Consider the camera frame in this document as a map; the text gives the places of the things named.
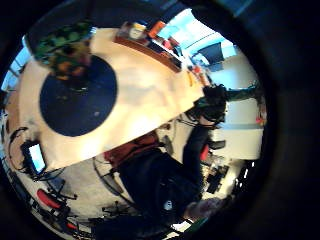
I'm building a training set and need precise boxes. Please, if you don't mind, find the dark monitor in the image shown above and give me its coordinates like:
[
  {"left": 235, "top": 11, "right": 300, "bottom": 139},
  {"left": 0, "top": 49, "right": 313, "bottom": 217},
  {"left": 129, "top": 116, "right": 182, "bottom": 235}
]
[{"left": 196, "top": 41, "right": 225, "bottom": 66}]

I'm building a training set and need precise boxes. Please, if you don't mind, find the the person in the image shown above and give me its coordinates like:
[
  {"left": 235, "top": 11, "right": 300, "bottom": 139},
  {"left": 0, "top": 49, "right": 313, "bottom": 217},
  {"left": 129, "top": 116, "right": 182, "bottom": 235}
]
[{"left": 91, "top": 122, "right": 234, "bottom": 240}]

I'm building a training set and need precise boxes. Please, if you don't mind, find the long wooden tray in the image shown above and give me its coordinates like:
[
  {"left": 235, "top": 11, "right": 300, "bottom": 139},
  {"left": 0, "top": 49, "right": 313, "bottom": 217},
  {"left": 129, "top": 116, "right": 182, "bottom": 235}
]
[{"left": 113, "top": 34, "right": 183, "bottom": 74}]

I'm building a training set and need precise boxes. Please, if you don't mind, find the orange box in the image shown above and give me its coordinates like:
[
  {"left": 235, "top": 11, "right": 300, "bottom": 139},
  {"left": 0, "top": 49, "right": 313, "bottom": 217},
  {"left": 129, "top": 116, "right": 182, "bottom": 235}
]
[{"left": 147, "top": 20, "right": 167, "bottom": 39}]

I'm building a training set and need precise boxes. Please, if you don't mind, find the dark blue round mat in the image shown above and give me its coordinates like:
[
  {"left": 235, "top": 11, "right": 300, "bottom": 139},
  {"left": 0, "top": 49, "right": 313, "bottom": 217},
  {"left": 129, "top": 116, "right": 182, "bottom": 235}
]
[{"left": 39, "top": 54, "right": 119, "bottom": 138}]

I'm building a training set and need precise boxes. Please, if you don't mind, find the red office chair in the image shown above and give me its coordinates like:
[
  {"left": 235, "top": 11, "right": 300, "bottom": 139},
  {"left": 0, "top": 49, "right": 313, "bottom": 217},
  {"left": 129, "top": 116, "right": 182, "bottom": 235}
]
[{"left": 35, "top": 188, "right": 64, "bottom": 211}]

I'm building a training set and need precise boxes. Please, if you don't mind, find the small lit screen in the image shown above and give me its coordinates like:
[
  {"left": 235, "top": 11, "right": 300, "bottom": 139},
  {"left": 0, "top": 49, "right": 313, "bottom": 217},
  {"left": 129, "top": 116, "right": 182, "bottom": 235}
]
[{"left": 21, "top": 141, "right": 48, "bottom": 176}]

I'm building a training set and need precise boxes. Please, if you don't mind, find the black cable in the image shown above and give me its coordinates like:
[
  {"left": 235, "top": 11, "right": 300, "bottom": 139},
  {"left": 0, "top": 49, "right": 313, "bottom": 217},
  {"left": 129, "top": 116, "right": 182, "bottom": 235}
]
[{"left": 7, "top": 126, "right": 30, "bottom": 168}]

